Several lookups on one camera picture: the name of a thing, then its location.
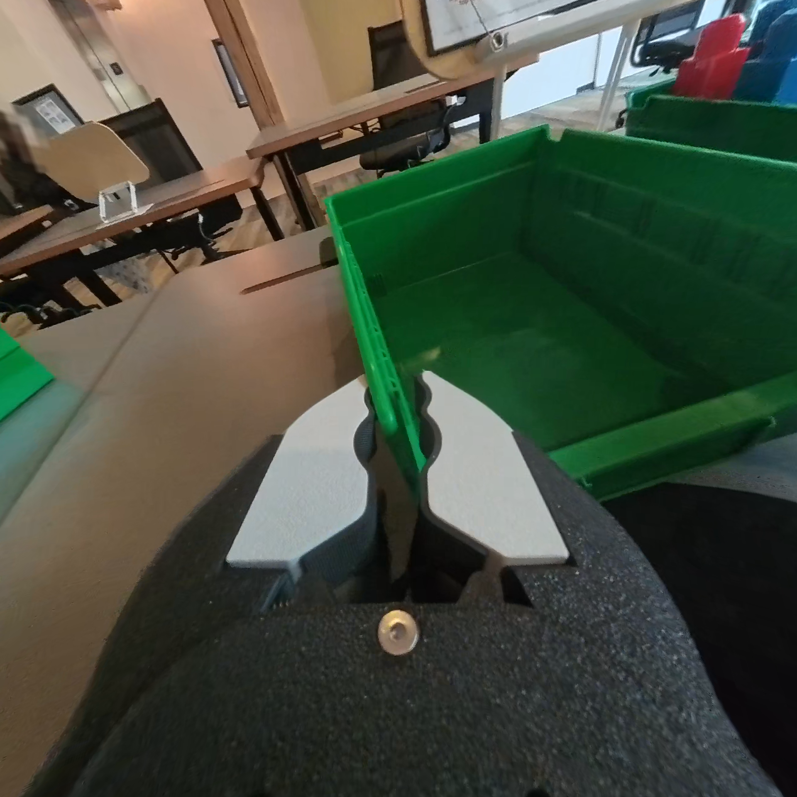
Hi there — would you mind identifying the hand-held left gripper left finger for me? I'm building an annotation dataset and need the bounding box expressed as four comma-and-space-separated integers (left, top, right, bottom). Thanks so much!
225, 377, 381, 589

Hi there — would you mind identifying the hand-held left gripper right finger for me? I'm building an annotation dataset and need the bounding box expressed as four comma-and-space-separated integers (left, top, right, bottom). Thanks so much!
416, 371, 569, 569

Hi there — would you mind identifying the green plastic bin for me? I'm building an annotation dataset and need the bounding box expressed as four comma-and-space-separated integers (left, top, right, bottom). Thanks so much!
324, 125, 797, 502
0, 327, 56, 425
624, 81, 797, 164

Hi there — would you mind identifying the pile of block towers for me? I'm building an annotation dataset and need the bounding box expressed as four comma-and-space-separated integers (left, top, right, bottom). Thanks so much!
671, 0, 797, 105

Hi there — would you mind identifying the wooden desk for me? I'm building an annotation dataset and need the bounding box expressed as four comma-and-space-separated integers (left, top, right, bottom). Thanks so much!
0, 156, 265, 309
246, 55, 543, 240

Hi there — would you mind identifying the black coiled cable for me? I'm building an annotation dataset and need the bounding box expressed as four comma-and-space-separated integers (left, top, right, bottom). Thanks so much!
0, 298, 71, 328

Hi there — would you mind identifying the small framed wall picture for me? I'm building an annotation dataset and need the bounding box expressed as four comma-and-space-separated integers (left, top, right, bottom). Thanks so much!
210, 37, 251, 110

